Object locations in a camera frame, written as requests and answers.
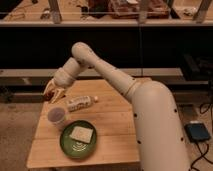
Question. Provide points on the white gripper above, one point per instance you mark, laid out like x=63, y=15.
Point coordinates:
x=64, y=77

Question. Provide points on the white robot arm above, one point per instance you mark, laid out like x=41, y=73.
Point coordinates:
x=159, y=134

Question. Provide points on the plastic bottle with white cap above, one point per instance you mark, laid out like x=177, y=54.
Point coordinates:
x=81, y=102

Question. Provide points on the white sandwich slice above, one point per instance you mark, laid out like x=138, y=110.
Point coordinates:
x=81, y=134

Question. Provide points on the background shelf with clutter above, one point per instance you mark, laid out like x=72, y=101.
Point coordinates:
x=106, y=13

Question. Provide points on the black foot pedal box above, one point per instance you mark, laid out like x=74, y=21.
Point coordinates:
x=197, y=132

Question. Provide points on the green plate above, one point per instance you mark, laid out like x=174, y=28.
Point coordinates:
x=77, y=149

